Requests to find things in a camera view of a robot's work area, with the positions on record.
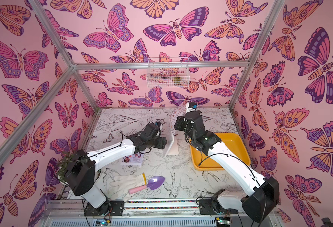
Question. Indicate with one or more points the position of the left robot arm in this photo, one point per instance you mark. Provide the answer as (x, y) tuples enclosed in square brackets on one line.
[(81, 171)]

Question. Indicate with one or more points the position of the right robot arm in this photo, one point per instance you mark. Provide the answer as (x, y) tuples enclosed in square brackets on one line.
[(262, 194)]

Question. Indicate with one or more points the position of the green item in basket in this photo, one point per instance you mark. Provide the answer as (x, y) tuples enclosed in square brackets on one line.
[(177, 80)]

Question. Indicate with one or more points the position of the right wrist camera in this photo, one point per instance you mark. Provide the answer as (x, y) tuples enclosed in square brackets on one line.
[(191, 107)]

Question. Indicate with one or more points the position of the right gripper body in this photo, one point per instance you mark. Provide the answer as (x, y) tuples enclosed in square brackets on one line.
[(179, 123)]

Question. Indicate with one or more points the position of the aluminium mounting rail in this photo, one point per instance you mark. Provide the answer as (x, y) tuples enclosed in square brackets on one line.
[(184, 212)]

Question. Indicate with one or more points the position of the white wire basket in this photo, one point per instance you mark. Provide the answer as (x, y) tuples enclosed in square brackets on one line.
[(161, 70)]

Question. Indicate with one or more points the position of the yellow plastic tray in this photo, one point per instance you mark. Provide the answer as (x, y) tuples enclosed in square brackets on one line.
[(232, 141)]

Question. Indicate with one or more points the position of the white work glove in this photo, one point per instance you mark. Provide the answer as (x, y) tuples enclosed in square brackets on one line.
[(119, 188)]

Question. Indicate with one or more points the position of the purple trowel pink handle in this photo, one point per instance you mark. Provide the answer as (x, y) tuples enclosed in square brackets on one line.
[(153, 183)]

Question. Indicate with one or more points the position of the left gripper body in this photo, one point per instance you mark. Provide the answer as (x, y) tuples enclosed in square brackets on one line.
[(157, 144)]

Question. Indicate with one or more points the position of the clear acrylic menu holder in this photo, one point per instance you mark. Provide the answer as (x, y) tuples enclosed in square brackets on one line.
[(171, 148)]

